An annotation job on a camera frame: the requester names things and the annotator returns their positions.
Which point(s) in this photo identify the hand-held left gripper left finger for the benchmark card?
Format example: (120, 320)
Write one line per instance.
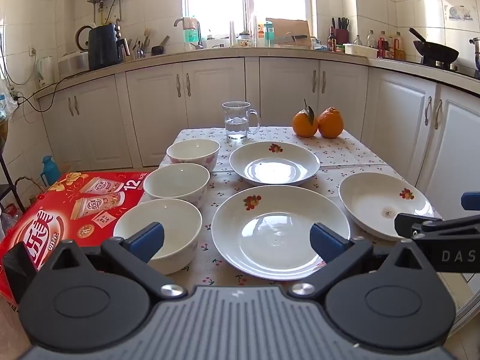
(148, 238)

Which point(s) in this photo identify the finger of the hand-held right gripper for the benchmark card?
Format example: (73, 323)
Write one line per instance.
(471, 201)
(408, 223)

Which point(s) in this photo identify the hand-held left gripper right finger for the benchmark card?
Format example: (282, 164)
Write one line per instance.
(326, 243)

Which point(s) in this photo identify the white ceramic bowl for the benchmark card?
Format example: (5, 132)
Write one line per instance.
(176, 215)
(176, 182)

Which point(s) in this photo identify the white fruit print plate with speck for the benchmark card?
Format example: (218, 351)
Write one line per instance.
(375, 198)

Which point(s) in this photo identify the pink floral white bowl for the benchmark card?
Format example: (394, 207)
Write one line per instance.
(193, 157)

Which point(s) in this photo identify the cherry print tablecloth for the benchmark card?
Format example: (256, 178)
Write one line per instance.
(348, 150)

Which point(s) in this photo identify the red printed carton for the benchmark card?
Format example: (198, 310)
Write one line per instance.
(56, 210)

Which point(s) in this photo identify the wicker basket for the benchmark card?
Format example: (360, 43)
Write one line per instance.
(35, 198)

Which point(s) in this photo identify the bumpy orange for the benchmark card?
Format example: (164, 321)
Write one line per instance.
(330, 123)

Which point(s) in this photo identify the orange with green leaf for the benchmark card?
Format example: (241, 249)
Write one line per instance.
(303, 125)

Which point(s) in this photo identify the teal thermos flask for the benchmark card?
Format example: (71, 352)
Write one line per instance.
(49, 168)

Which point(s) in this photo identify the black gas stove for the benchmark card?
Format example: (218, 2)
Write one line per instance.
(446, 64)

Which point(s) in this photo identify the glass mug with water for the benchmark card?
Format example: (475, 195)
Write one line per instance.
(236, 120)

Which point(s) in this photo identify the stainless steel pot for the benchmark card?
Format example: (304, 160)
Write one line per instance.
(477, 50)

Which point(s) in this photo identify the black wok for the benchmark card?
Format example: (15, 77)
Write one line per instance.
(435, 50)

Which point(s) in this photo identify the white kitchen cabinets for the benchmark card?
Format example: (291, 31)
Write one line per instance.
(221, 93)

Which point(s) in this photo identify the orange liquid bottle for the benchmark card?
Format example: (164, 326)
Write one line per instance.
(398, 47)

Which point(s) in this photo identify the red label bottle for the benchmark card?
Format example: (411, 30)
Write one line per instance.
(383, 47)

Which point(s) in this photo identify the white plastic tray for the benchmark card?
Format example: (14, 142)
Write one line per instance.
(360, 50)

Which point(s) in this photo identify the clear oil bottle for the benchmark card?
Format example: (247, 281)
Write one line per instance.
(371, 40)

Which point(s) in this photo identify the utensil holder with utensils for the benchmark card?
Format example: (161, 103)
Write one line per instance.
(138, 51)

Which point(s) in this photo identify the dark mortar with pestle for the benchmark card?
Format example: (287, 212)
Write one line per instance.
(159, 50)

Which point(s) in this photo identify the small clear glass bottle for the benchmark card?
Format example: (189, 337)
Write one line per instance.
(358, 40)

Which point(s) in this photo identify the white rice cooker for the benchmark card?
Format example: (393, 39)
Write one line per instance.
(73, 63)

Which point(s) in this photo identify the black air fryer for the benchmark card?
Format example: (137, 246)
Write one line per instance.
(105, 47)

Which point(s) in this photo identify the dark soy sauce bottle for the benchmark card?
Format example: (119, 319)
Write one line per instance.
(331, 41)

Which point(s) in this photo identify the white electric kettle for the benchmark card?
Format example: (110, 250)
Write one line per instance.
(45, 69)

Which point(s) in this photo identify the red knife block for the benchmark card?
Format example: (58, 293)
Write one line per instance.
(341, 35)

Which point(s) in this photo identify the green dish soap bottle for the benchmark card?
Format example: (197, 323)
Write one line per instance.
(192, 37)

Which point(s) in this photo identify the metal sink faucet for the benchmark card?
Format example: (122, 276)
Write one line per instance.
(200, 37)

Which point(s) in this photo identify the teal water bottle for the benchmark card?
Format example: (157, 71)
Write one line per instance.
(269, 35)

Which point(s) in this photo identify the glass jar with lid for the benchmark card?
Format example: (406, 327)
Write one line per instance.
(243, 41)

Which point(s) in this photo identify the wooden cutting board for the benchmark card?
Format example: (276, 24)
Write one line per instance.
(288, 26)

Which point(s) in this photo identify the wall sticker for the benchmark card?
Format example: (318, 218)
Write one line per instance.
(459, 13)

